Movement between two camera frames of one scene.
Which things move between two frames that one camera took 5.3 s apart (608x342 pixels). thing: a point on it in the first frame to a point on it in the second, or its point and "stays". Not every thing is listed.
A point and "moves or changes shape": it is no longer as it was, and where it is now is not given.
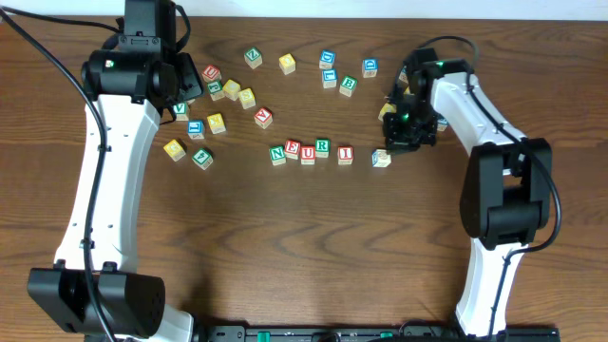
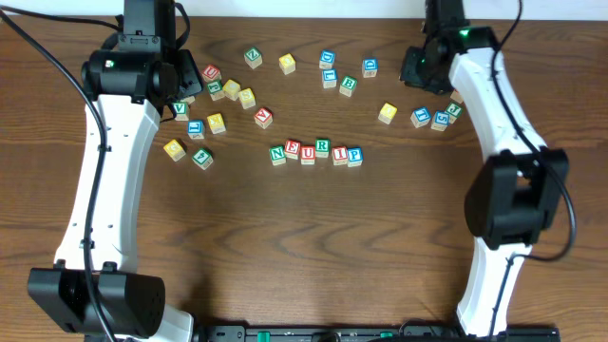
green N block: x=277 y=155 stays
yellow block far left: x=174 y=150 stays
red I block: x=345 y=155 moves or changes shape
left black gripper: x=188 y=77 stays
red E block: x=292 y=149 stays
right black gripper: x=409 y=135 to x=415 y=69
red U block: x=307 y=155 stays
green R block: x=322 y=147 stays
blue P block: x=380 y=158 to x=354 y=157
